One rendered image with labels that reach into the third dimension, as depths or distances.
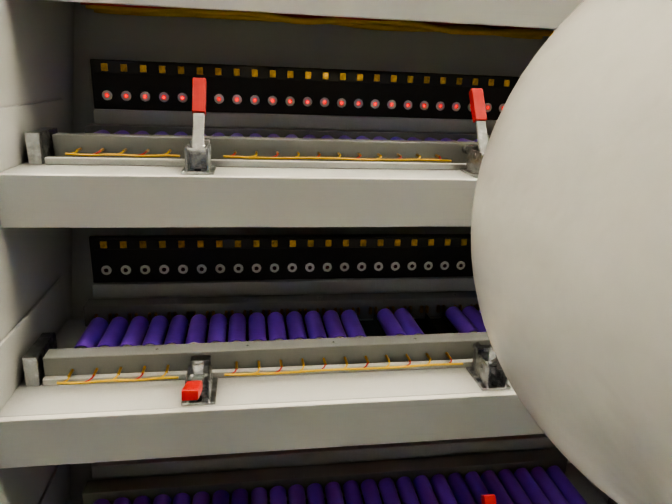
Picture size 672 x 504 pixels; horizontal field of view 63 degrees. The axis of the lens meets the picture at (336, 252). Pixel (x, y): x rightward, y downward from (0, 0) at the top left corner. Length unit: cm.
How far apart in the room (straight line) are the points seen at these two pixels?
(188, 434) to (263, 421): 6
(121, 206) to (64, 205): 5
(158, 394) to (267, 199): 19
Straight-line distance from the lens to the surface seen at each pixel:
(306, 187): 49
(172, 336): 57
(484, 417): 54
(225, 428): 50
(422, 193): 51
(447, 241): 67
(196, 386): 44
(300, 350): 53
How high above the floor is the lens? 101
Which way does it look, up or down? 3 degrees up
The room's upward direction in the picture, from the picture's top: 1 degrees counter-clockwise
